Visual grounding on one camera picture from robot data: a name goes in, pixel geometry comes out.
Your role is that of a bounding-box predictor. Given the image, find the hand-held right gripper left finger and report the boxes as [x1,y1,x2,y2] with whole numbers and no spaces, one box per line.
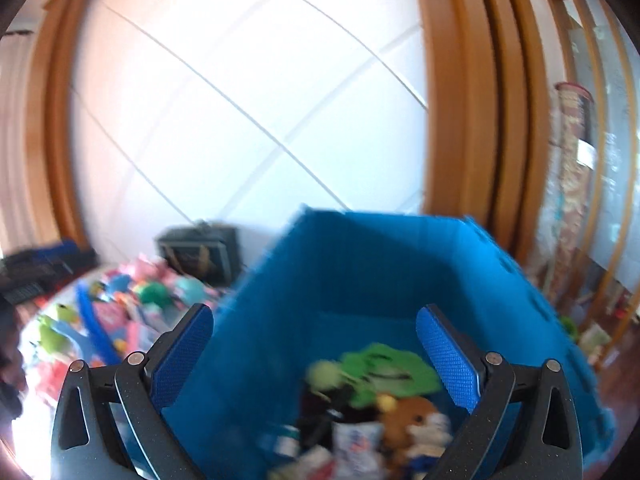
[50,302,216,480]

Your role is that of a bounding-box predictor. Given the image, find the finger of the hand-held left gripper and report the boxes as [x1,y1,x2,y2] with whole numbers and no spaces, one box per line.
[47,241,100,275]

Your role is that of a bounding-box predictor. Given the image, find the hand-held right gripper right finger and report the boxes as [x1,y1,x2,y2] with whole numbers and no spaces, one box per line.
[415,303,585,480]

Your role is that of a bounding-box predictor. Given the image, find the brown teddy bear plush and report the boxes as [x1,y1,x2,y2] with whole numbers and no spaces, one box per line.
[380,397,451,466]

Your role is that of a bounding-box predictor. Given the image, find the white printed packet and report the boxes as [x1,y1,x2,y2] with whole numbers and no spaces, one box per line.
[332,420,386,478]

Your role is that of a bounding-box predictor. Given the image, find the blue plastic crate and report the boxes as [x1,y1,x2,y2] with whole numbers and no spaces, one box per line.
[160,205,618,480]

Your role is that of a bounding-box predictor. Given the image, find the black plastic bag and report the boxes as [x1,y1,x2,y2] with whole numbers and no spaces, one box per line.
[297,385,361,446]

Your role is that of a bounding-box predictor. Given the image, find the person's left forearm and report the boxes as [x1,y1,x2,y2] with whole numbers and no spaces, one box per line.
[0,305,26,418]

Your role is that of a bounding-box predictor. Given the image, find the small green plush toy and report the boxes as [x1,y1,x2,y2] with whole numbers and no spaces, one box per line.
[37,305,81,356]

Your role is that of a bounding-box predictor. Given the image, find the green round plush toy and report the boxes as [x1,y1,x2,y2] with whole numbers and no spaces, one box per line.
[136,281,172,307]

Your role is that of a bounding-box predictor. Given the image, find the blue plastic hanger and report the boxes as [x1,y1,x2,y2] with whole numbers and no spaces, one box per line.
[50,280,123,365]

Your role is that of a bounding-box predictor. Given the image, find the pink tissue pack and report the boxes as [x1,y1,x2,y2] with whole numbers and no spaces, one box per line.
[92,302,151,356]

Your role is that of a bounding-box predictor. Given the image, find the white striped tablecloth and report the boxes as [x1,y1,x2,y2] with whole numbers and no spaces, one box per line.
[10,260,236,461]

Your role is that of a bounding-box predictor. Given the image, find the white crumpled bag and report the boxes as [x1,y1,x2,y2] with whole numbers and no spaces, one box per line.
[580,325,612,357]

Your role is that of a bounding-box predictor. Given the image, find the rolled patterned carpet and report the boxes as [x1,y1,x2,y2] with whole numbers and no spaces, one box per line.
[547,80,598,306]

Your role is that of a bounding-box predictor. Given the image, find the frosted glass door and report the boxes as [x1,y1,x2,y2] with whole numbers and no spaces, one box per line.
[537,0,640,361]

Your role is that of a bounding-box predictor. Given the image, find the black tin box with handle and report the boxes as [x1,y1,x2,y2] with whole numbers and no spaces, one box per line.
[157,221,241,286]

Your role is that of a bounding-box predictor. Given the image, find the wooden wall trim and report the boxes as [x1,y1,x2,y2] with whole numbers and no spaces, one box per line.
[410,0,556,266]
[25,0,101,256]

